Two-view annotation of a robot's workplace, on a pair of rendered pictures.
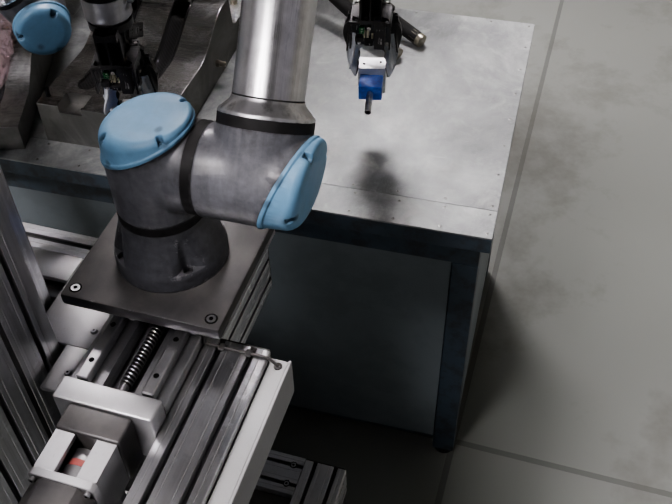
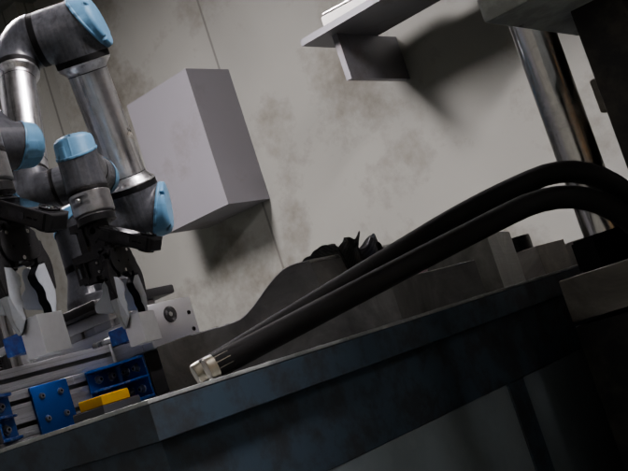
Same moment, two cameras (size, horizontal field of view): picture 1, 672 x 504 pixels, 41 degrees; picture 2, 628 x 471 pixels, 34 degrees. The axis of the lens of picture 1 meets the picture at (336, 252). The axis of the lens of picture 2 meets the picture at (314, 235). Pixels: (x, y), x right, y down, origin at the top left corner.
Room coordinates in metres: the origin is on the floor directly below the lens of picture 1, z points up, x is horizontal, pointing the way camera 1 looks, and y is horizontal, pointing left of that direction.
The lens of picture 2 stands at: (2.24, -1.25, 0.79)
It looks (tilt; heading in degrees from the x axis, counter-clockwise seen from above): 6 degrees up; 110
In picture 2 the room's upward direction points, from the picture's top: 18 degrees counter-clockwise
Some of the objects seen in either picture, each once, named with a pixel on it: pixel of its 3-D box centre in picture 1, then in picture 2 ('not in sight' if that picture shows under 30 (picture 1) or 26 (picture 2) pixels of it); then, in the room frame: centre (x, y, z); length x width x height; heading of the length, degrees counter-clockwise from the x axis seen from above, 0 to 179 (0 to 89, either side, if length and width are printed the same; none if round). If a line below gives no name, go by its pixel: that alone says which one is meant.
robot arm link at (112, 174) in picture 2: not in sight; (87, 178); (1.20, 0.44, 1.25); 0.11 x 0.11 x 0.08; 19
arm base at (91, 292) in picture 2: not in sight; (96, 283); (0.99, 0.69, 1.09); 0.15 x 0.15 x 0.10
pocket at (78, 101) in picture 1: (76, 108); not in sight; (1.39, 0.49, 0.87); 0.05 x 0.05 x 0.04; 74
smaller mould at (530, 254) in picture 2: not in sight; (517, 269); (1.79, 1.15, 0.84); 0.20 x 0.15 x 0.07; 164
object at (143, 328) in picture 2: not in sight; (121, 335); (1.23, 0.35, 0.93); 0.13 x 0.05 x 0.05; 178
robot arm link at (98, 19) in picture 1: (108, 4); (91, 206); (1.25, 0.34, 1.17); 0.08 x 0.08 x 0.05
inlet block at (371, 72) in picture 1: (370, 90); (21, 344); (1.34, -0.07, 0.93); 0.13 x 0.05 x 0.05; 173
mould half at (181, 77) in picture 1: (152, 49); (312, 308); (1.59, 0.37, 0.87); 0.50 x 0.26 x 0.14; 164
